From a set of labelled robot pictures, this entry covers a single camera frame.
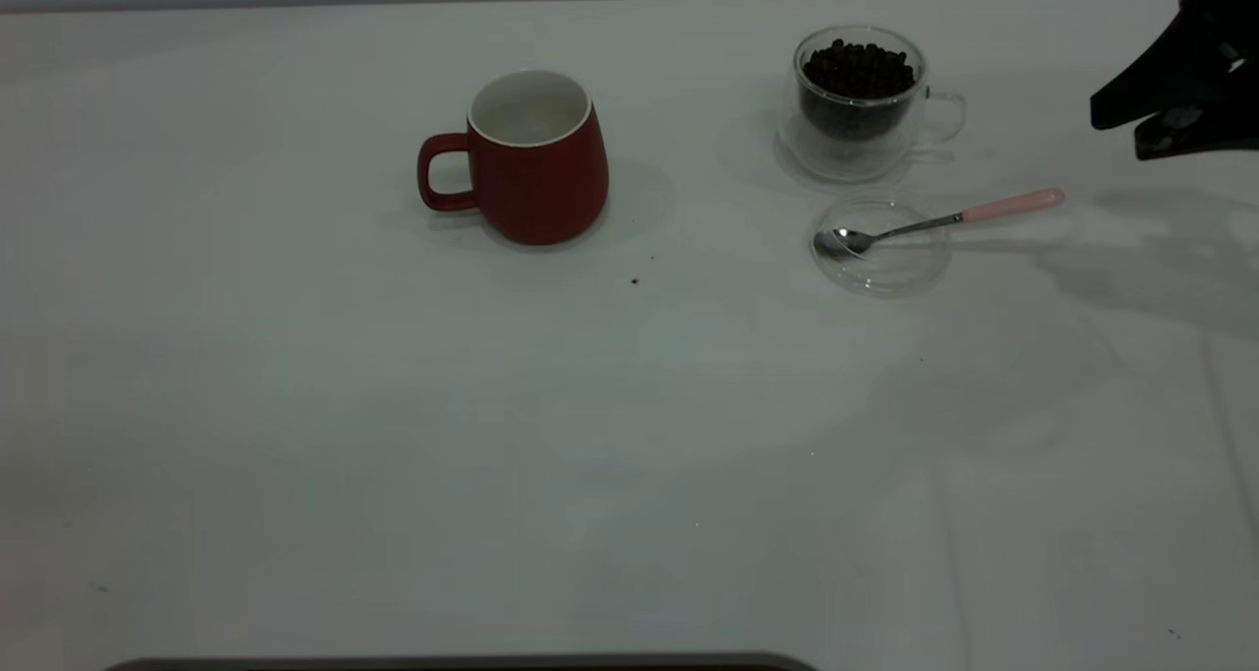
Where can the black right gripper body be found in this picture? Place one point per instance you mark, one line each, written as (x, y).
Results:
(1229, 2)

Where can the dark coffee beans pile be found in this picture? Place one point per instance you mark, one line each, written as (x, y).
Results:
(858, 76)

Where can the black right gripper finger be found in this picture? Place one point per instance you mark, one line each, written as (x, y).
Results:
(1170, 76)
(1200, 138)

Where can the clear glass saucer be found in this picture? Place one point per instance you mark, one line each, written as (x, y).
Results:
(799, 154)

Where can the red ceramic mug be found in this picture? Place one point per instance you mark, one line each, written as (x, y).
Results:
(541, 189)

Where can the clear round glass lid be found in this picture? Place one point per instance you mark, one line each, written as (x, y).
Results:
(900, 268)

